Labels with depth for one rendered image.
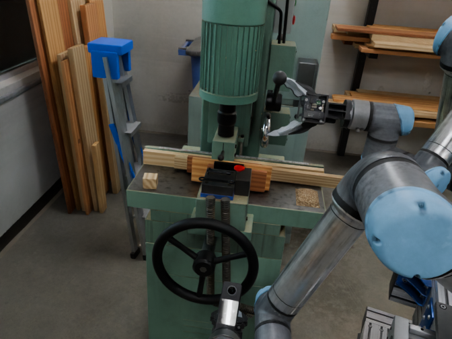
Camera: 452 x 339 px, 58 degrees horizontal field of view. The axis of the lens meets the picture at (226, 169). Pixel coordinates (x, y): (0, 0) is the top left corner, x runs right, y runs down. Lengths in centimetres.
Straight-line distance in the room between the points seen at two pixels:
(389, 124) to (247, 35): 43
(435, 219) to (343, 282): 184
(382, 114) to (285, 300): 51
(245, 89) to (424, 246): 72
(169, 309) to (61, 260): 107
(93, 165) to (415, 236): 224
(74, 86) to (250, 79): 149
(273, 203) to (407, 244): 69
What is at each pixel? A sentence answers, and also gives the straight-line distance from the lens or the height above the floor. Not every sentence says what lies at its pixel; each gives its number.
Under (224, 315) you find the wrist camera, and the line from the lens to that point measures 97.
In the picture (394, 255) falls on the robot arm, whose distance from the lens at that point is 60.
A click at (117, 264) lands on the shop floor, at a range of 238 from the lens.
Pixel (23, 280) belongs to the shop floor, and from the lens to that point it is 241.
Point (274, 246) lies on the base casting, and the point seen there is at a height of 76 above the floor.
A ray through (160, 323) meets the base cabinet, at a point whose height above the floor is 35.
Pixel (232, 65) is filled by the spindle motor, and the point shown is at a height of 128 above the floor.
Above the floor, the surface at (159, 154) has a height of 94.
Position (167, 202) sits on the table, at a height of 87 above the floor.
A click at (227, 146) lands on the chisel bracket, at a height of 103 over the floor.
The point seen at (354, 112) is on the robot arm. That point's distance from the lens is 105.
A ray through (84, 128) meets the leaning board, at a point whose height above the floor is 59.
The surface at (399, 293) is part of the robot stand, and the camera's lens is 160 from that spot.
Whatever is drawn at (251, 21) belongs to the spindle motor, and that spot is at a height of 140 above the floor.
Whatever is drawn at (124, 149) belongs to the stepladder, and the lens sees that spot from 205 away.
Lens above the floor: 155
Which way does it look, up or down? 28 degrees down
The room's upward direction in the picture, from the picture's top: 4 degrees clockwise
